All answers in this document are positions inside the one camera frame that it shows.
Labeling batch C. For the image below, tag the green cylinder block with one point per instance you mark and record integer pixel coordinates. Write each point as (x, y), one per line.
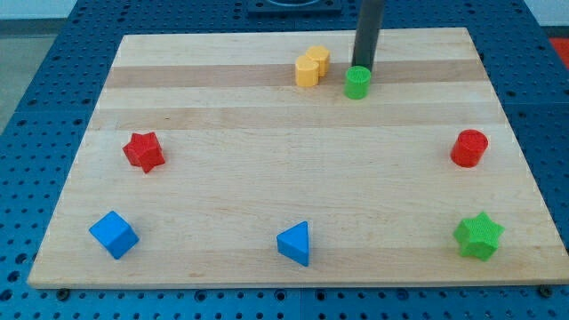
(357, 81)

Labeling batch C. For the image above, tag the light wooden board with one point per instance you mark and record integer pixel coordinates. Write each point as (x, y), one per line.
(249, 153)

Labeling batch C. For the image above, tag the blue triangle block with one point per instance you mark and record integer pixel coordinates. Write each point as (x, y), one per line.
(293, 243)

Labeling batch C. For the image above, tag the yellow front block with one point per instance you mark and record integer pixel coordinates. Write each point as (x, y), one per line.
(306, 72)

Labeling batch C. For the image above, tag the yellow block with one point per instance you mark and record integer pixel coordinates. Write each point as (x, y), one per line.
(321, 55)
(306, 72)

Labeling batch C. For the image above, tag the yellow rear block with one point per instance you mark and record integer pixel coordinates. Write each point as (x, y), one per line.
(321, 55)

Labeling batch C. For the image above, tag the red star block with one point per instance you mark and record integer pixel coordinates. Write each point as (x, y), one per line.
(144, 151)

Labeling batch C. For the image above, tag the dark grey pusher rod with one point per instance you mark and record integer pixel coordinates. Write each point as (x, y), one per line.
(367, 34)

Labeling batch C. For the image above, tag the blue cube block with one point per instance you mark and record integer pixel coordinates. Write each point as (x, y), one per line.
(115, 234)

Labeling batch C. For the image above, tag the red cylinder block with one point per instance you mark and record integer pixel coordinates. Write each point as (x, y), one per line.
(469, 148)

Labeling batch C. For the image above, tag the green star block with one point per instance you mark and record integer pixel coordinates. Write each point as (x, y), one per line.
(478, 237)

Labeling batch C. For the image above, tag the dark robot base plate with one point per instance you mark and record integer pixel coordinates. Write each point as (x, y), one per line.
(263, 8)

